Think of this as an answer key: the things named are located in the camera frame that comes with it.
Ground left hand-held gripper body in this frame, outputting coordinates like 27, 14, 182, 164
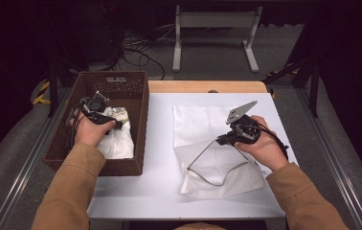
79, 90, 117, 125

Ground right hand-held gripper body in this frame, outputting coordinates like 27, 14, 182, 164
226, 100, 262, 146

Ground white garment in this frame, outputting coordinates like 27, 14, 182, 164
96, 106, 136, 160

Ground white mesh laundry bag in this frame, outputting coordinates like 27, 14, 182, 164
172, 104, 266, 200

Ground brown wicker basket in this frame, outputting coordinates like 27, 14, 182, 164
43, 70, 150, 178

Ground person's left hand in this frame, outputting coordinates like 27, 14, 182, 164
70, 109, 118, 149

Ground person's right hand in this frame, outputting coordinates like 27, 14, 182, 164
234, 114, 289, 173

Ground black metal stand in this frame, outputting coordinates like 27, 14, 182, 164
47, 58, 91, 118
261, 56, 321, 118

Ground yellow black striped tape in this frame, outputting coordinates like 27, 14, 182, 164
33, 80, 52, 105

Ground white table board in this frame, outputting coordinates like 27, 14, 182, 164
86, 92, 300, 221

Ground person's lap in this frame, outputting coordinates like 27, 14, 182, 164
172, 220, 229, 230

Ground white metal stand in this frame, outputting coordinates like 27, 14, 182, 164
172, 4, 263, 74

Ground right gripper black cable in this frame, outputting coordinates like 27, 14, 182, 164
255, 124, 290, 161

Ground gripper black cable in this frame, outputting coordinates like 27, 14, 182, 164
67, 106, 86, 152
255, 124, 290, 161

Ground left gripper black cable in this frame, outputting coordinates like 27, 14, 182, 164
67, 106, 86, 152

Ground black floor cables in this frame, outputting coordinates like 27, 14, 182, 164
105, 27, 177, 81

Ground aluminium rail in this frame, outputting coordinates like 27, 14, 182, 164
297, 85, 362, 230
0, 85, 75, 230

